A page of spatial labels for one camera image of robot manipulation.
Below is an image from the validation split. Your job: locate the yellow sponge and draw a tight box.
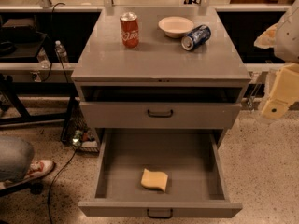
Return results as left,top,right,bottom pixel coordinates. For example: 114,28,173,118
141,169,168,191

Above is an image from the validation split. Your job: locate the black office chair base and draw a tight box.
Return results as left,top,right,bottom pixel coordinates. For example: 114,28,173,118
0,179,44,197

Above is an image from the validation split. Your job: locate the blue soda can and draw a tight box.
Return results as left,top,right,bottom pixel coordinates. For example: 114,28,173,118
181,24,211,51

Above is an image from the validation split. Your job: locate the white bowl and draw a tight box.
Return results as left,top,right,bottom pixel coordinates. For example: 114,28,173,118
158,17,194,38

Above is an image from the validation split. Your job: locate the black floor cable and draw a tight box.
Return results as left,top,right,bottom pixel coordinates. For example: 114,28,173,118
46,148,78,224

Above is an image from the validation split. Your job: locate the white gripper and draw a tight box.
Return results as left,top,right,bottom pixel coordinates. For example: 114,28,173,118
254,24,299,122

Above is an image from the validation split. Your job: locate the green bottle in basket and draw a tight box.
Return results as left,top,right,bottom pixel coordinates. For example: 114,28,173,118
72,130,83,147

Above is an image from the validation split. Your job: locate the clear water bottle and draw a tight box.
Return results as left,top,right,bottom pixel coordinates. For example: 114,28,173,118
55,40,69,64

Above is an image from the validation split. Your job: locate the grey drawer cabinet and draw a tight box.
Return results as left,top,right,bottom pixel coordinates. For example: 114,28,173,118
72,7,249,142

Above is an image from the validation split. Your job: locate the open grey bottom drawer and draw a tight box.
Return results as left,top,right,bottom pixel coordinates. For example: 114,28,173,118
78,129,242,218

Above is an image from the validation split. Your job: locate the red soda can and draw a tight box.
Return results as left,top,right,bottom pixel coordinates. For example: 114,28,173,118
120,12,139,48

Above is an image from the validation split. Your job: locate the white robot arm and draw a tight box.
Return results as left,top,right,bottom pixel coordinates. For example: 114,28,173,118
254,0,299,123

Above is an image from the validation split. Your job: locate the blue jeans leg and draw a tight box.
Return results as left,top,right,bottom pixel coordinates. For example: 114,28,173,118
0,136,35,182

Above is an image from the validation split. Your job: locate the closed grey middle drawer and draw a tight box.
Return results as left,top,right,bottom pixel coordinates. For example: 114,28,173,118
80,102,241,129

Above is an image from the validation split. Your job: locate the black table frame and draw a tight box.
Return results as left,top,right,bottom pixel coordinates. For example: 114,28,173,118
0,73,78,143

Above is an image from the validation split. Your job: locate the red white sneaker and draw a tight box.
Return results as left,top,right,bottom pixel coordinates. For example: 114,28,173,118
24,160,55,180

